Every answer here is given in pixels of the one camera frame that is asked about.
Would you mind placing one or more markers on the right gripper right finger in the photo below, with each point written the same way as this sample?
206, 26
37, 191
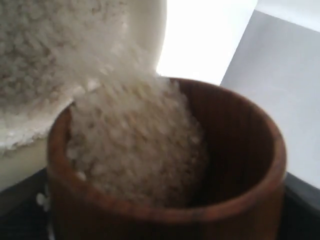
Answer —
301, 210

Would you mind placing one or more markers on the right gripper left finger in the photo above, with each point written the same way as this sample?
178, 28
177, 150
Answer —
25, 210

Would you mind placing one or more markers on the brown wooden cup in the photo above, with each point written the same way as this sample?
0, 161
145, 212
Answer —
199, 162

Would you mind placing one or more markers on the small cream bowl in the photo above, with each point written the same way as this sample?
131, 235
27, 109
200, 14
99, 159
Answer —
51, 48

